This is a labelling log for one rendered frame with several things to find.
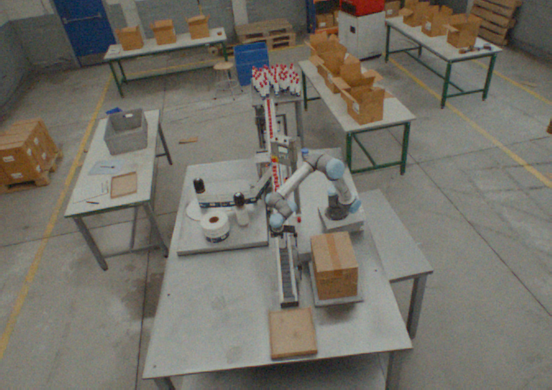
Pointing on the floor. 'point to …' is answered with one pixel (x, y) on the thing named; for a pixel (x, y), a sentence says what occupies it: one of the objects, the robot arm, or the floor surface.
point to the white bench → (145, 161)
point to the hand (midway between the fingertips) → (282, 235)
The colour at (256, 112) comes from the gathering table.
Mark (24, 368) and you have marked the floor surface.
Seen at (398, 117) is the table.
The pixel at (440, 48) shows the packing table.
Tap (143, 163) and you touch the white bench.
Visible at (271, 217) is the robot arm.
